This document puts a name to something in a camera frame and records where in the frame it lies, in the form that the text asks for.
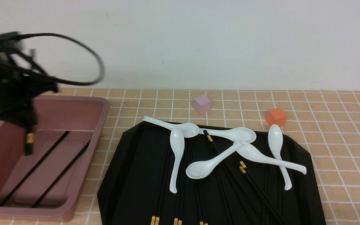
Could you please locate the black cable loop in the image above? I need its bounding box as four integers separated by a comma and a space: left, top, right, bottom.
0, 32, 105, 86

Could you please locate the white ceramic spoon left vertical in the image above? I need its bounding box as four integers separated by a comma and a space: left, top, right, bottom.
169, 128, 185, 194

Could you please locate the pink plastic bin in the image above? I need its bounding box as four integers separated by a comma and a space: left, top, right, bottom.
0, 96, 110, 221

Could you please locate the white ceramic spoon rightmost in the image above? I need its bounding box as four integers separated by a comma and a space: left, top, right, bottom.
267, 124, 292, 191

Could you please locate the orange cube block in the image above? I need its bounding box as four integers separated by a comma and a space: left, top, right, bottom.
266, 108, 288, 127

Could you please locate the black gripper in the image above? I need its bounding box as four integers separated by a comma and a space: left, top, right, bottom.
0, 32, 58, 133

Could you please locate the white ceramic spoon top middle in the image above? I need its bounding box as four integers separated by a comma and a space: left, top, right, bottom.
199, 127, 257, 143

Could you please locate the black plastic tray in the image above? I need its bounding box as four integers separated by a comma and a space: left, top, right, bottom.
97, 122, 326, 225

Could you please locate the black chopstick gold band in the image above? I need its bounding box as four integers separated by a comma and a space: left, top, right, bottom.
239, 161, 284, 225
151, 150, 171, 225
176, 186, 186, 225
173, 188, 183, 225
150, 168, 164, 224
204, 130, 253, 225
239, 161, 285, 225
24, 132, 34, 156
193, 180, 208, 225

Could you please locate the white ceramic spoon long-handled right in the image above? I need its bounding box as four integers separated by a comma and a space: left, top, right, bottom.
233, 142, 307, 175

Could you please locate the white ceramic spoon top left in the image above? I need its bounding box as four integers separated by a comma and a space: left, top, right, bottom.
142, 116, 200, 138

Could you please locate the black chopstick in bin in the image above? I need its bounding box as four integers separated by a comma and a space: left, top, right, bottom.
0, 131, 70, 207
31, 139, 91, 208

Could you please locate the pink cube block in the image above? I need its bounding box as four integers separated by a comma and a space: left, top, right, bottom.
193, 95, 212, 114

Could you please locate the white ceramic spoon front centre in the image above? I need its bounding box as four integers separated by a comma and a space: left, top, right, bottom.
186, 142, 243, 179

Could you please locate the white ceramic spoon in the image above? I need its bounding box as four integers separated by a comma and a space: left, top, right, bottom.
142, 116, 200, 138
267, 124, 292, 191
186, 142, 243, 179
199, 127, 257, 143

